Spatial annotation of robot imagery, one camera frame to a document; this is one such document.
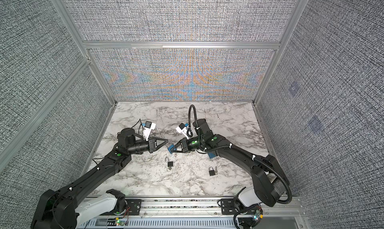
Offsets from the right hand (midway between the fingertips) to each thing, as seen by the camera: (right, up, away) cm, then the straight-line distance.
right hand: (172, 149), depth 73 cm
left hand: (-3, +3, +1) cm, 4 cm away
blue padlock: (-1, +1, 0) cm, 2 cm away
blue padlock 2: (+22, -7, +17) cm, 29 cm away
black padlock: (-4, -12, +14) cm, 19 cm away
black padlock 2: (+21, -16, +12) cm, 29 cm away
